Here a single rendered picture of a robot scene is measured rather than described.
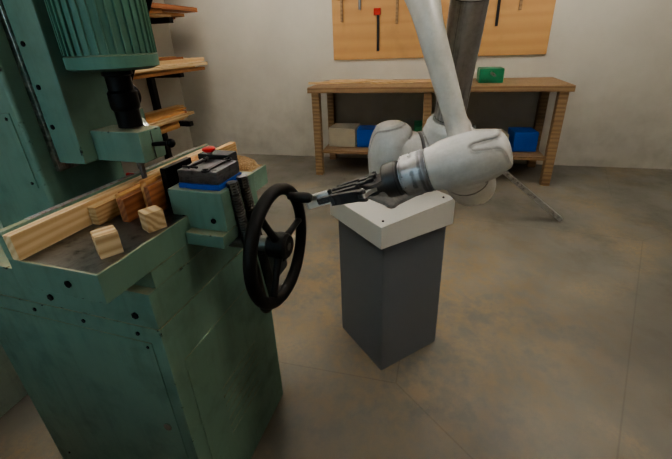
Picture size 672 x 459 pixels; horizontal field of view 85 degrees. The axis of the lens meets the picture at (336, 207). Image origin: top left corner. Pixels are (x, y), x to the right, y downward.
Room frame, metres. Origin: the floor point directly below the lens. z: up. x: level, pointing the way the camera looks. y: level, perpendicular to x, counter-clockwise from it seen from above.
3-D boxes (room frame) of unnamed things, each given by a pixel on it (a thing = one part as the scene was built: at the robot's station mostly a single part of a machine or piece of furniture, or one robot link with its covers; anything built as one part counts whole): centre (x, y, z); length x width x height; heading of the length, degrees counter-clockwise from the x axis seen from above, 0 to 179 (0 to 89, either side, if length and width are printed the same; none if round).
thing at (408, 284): (1.30, -0.21, 0.30); 0.30 x 0.30 x 0.60; 30
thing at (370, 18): (3.85, -1.00, 1.50); 2.00 x 0.04 x 0.90; 75
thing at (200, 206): (0.78, 0.27, 0.91); 0.15 x 0.14 x 0.09; 162
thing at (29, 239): (0.85, 0.48, 0.92); 0.60 x 0.02 x 0.05; 162
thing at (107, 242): (0.58, 0.41, 0.92); 0.04 x 0.04 x 0.04; 40
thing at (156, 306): (0.88, 0.57, 0.76); 0.57 x 0.45 x 0.09; 72
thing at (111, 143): (0.85, 0.48, 1.03); 0.14 x 0.07 x 0.09; 72
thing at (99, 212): (0.96, 0.42, 0.92); 0.54 x 0.02 x 0.04; 162
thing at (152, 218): (0.67, 0.37, 0.92); 0.04 x 0.03 x 0.04; 138
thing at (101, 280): (0.81, 0.36, 0.87); 0.61 x 0.30 x 0.06; 162
